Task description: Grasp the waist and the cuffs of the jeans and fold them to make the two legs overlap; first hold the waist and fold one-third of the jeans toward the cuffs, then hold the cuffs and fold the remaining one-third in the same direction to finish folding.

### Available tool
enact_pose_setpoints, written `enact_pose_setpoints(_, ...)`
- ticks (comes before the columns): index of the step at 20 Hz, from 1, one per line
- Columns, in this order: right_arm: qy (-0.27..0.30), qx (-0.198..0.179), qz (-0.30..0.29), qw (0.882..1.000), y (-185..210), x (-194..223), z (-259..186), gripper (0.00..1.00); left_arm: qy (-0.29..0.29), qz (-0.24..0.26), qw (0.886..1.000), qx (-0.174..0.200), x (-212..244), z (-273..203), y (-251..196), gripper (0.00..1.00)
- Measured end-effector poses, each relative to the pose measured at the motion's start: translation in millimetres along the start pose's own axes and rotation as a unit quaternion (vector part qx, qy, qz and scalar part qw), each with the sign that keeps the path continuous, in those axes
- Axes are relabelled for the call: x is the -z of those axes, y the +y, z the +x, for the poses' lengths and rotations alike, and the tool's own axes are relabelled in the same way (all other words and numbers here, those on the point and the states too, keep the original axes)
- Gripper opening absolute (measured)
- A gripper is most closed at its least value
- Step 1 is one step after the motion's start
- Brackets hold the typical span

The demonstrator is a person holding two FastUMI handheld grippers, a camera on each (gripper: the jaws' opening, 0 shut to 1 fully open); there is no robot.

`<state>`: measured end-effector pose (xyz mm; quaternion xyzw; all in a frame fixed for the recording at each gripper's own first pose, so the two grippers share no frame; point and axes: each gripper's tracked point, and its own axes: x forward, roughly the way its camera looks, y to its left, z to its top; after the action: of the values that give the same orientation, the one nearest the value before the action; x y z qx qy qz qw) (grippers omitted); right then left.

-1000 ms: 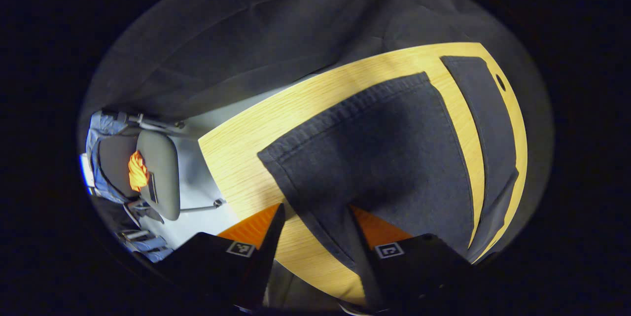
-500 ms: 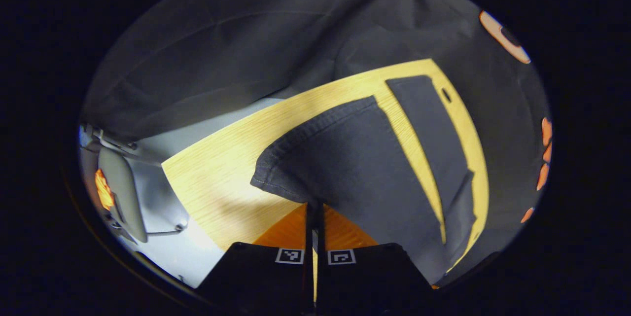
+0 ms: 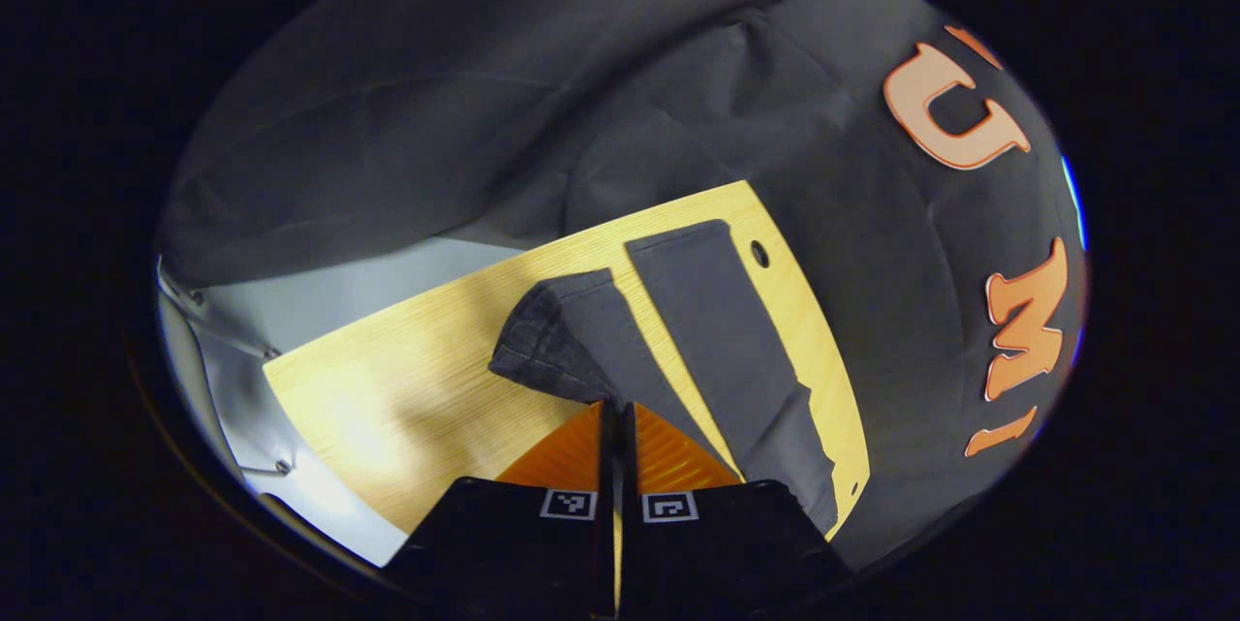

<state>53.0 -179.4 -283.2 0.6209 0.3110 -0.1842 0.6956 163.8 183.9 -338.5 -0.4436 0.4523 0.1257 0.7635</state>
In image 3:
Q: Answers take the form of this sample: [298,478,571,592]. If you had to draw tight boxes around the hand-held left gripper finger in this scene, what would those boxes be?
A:
[387,398,618,618]
[618,400,854,618]

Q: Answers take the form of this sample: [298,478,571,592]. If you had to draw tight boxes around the dark blue jeans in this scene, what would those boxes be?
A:
[487,219,842,537]

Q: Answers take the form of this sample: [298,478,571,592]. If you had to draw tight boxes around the black backdrop cloth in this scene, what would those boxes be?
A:
[155,0,1091,574]

